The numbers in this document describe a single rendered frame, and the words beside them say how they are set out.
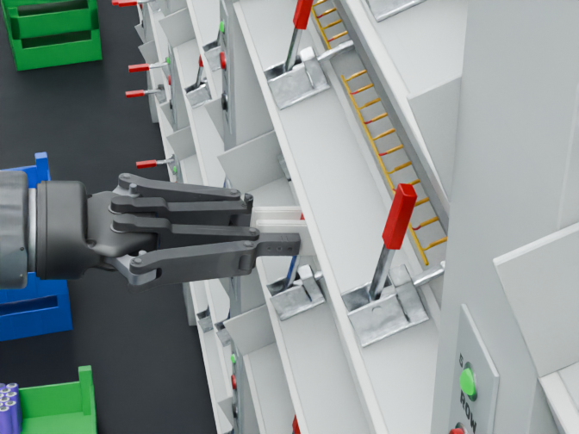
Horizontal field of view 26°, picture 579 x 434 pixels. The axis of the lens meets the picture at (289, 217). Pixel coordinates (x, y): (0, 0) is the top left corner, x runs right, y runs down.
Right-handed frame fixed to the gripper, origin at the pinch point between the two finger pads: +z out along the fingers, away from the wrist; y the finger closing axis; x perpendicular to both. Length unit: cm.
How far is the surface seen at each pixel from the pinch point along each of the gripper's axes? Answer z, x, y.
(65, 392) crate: -13, -80, -71
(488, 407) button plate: -6, 27, 49
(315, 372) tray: 0.9, -7.3, 8.5
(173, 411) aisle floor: 3, -81, -68
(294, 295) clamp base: 0.4, -5.7, 1.0
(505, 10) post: -7, 40, 46
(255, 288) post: 1.8, -19.4, -18.1
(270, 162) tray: 1.4, -4.5, -17.7
